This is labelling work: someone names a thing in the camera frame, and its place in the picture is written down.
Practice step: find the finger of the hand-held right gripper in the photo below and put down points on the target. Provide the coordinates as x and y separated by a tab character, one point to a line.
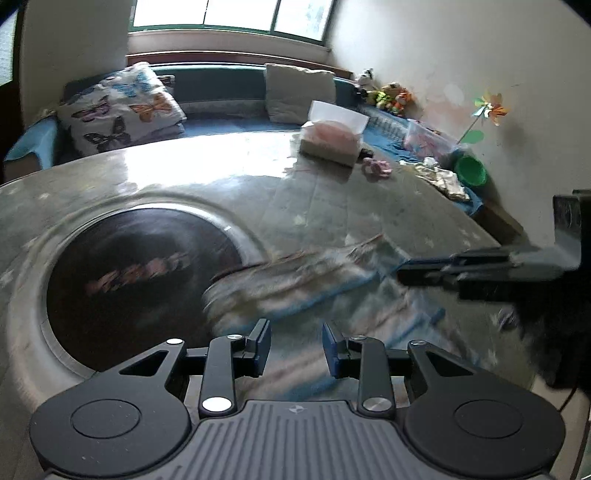
498	256
485	286

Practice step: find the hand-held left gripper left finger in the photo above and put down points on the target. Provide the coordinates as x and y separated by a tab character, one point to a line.
263	344

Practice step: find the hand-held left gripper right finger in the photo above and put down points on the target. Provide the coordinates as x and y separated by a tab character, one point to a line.
330	346

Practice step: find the blue striped grey sweater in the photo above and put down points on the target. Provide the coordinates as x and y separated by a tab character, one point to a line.
300	281

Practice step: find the green plastic bucket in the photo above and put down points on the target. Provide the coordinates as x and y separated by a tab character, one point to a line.
471	171

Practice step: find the white patterned cloth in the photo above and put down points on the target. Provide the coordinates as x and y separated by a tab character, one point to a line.
438	180

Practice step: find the clear plastic storage box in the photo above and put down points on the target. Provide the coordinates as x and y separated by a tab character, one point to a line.
429	141

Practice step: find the grey star quilted table cover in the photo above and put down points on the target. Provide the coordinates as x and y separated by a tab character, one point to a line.
323	203

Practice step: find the colourful pinwheel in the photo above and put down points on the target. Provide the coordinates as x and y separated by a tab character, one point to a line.
491	108

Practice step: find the small pink toy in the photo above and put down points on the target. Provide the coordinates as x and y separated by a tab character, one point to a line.
376	167

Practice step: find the orange plush toy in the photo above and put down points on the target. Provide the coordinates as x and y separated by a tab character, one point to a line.
400	99

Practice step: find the pink tissue pack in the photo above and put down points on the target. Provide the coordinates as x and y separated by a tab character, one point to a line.
330	138

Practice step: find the black and white plush toy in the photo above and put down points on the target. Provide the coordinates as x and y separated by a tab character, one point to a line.
364	79

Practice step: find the beige pillow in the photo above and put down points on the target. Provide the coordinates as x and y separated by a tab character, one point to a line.
295	94

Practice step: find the teal bench sofa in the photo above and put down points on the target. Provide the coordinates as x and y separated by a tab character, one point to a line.
221	87

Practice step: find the butterfly print pillow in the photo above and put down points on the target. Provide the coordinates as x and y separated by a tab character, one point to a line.
120	110

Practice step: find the light blue seat cushion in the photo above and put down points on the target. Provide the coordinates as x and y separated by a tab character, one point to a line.
32	143

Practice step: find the green framed window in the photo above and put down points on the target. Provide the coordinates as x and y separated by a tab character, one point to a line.
231	11

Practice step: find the dark door with frosted glass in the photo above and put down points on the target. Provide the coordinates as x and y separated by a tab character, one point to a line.
9	55

